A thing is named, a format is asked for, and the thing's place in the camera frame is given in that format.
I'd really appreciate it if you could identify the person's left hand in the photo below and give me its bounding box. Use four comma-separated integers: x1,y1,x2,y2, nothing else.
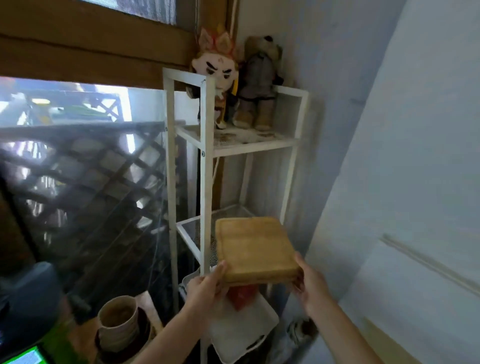
181,260,228,326

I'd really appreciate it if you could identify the person's right hand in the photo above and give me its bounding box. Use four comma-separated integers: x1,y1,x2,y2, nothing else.
292,251,341,319

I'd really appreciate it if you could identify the wooden cutting board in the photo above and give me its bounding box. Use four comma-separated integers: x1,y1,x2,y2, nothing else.
214,216,304,287

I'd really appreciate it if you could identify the person's left forearm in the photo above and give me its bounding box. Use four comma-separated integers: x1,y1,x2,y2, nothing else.
129,305,205,364

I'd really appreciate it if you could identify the person's right forearm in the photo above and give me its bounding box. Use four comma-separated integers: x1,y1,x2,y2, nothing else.
311,300,383,364

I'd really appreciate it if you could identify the red object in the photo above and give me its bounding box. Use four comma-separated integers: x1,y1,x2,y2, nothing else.
228,285,257,311

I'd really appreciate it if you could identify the white plastic cutting board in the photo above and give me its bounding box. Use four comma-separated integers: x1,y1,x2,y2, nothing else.
179,267,280,364

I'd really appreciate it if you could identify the beige ceramic pot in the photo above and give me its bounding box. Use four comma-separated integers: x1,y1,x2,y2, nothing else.
97,295,140,353

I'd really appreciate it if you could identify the white metal shelf rack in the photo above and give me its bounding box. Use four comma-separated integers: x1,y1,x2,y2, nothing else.
162,67,310,364

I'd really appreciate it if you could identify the dark lattice fence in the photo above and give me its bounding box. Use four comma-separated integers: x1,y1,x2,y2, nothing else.
0,121,188,301

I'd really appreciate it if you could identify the brown teddy bear plush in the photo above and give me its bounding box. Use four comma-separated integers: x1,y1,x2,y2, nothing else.
232,35,284,131

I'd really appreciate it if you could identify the dark blue-grey container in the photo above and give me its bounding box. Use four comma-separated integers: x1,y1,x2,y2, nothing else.
0,261,72,347

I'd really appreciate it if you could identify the fox-eared plush doll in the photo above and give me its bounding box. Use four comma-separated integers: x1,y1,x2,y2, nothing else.
186,25,241,130

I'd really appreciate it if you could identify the green device screen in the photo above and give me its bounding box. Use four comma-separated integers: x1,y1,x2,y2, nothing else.
0,345,47,364

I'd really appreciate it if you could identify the brown window frame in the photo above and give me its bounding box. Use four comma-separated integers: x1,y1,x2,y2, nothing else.
0,0,229,91

